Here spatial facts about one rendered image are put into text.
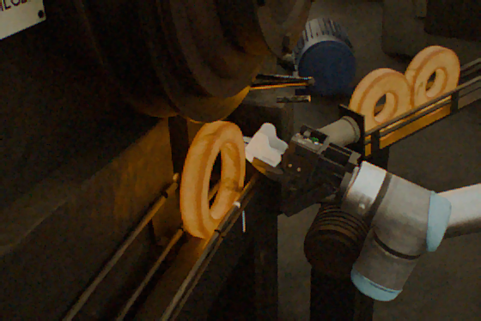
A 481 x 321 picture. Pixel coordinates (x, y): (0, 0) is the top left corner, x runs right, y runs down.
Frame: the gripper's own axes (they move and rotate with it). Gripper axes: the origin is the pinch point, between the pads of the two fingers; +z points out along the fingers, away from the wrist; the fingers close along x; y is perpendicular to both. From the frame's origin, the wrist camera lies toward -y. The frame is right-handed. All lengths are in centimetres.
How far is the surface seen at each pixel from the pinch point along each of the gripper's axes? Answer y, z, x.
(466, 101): 2, -37, -54
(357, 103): 3.0, -14.8, -27.7
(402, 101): 2.9, -23.1, -37.4
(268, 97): 5.3, 0.0, -10.5
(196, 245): -8.7, -2.2, 18.2
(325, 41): -50, 18, -187
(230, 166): -0.3, -1.1, 6.7
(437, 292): -60, -58, -62
